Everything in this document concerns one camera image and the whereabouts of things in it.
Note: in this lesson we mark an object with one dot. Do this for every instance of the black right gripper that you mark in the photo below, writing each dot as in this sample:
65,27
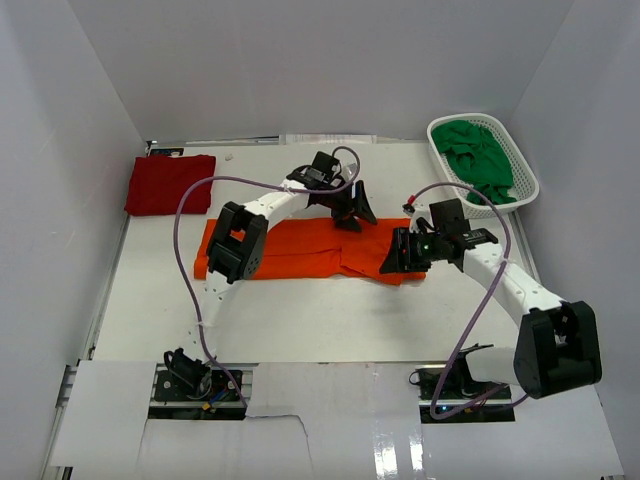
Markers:
398,263

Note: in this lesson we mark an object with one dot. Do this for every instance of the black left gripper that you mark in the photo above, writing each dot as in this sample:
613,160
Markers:
358,206

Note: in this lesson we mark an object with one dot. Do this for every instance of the orange t shirt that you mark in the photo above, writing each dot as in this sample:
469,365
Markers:
315,249

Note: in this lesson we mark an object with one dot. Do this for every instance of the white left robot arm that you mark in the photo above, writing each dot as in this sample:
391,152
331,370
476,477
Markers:
236,247

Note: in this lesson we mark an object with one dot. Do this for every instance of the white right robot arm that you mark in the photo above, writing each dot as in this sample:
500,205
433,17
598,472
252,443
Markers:
557,347

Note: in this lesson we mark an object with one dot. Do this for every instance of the green t shirt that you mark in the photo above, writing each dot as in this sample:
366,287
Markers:
476,158

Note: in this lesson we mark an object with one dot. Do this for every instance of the white plastic laundry basket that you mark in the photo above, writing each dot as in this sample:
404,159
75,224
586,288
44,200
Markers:
526,186

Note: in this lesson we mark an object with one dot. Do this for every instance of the folded dark red t shirt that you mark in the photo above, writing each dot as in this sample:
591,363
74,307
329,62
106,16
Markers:
158,182

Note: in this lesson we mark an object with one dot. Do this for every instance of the blue label sticker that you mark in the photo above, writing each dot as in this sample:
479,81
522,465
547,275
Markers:
165,151

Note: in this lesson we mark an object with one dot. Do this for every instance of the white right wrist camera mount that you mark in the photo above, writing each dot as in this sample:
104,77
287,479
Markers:
420,218

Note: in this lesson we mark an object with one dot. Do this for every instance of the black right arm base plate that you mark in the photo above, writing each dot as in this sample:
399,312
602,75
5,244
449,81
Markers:
455,392

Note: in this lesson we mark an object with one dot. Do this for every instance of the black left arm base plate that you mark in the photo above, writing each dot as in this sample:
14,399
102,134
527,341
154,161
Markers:
215,399

